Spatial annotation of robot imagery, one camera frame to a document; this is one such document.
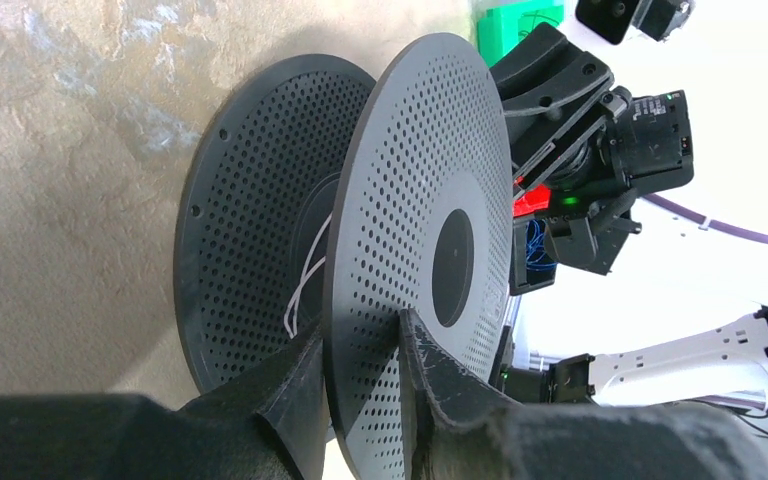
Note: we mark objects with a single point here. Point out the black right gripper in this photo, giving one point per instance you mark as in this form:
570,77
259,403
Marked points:
595,150

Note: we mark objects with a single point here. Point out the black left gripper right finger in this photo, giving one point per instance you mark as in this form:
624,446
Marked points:
457,426

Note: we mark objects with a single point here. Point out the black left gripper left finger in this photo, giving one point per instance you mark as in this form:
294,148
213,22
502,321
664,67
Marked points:
269,422

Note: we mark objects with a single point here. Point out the black perforated cable spool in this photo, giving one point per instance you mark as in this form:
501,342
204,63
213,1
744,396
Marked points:
323,196

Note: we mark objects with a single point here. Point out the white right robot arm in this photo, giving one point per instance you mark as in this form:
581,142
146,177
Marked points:
675,279

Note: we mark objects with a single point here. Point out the red plastic bin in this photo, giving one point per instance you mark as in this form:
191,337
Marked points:
526,202

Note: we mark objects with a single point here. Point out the green plastic bin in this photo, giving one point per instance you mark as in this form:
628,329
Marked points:
503,27

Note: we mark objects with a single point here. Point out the black plastic bin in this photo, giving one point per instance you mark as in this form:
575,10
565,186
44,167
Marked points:
531,267

